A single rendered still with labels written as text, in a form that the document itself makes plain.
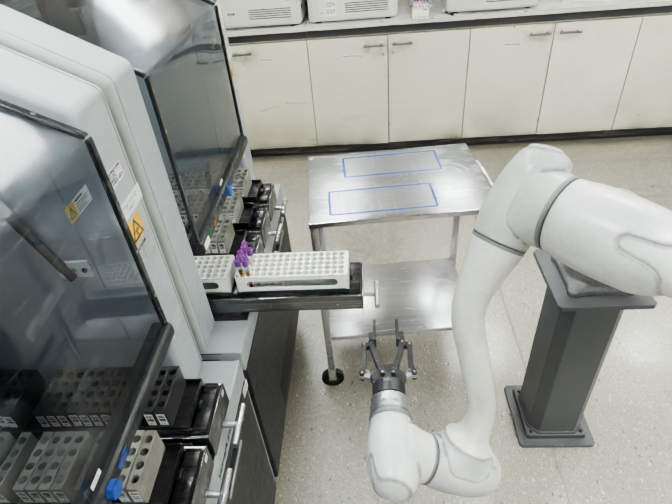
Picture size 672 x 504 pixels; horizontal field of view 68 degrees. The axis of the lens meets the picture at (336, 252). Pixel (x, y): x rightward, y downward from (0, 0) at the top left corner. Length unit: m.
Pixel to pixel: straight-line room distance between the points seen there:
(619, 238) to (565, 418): 1.25
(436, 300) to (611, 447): 0.79
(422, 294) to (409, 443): 1.10
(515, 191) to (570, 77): 2.90
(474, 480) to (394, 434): 0.19
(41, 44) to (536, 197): 0.85
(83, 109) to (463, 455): 0.92
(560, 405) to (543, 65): 2.37
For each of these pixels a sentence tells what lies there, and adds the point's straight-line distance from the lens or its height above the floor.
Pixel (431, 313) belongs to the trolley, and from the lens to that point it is 2.00.
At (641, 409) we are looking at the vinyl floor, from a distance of 2.27.
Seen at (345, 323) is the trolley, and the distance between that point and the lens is 1.96.
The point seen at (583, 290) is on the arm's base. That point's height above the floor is 0.72.
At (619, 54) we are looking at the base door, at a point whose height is 0.60.
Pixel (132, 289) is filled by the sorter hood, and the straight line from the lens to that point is 0.94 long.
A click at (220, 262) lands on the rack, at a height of 0.86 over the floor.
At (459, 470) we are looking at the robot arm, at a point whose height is 0.73.
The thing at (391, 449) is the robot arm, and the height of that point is 0.80.
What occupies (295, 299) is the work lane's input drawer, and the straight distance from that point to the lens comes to 1.32.
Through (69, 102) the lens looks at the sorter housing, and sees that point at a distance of 0.88.
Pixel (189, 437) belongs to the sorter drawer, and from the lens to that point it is 1.12.
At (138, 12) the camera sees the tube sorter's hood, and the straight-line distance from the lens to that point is 1.37.
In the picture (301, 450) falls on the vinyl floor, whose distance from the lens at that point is 1.98.
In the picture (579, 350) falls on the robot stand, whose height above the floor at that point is 0.48.
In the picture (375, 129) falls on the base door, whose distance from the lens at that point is 3.62.
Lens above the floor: 1.70
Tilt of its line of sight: 38 degrees down
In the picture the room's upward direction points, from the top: 6 degrees counter-clockwise
